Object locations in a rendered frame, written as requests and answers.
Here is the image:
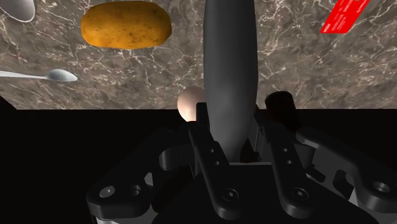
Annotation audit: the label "brown potato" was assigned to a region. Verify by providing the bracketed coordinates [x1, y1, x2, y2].
[81, 1, 173, 50]

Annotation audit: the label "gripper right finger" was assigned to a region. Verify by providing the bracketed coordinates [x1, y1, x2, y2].
[254, 91, 397, 220]

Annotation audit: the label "pale egg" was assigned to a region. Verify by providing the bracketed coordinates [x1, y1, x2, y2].
[177, 86, 206, 122]

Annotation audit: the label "red card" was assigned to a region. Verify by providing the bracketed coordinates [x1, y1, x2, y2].
[319, 0, 372, 34]

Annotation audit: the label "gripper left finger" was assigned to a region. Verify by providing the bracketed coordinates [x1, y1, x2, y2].
[86, 102, 243, 224]

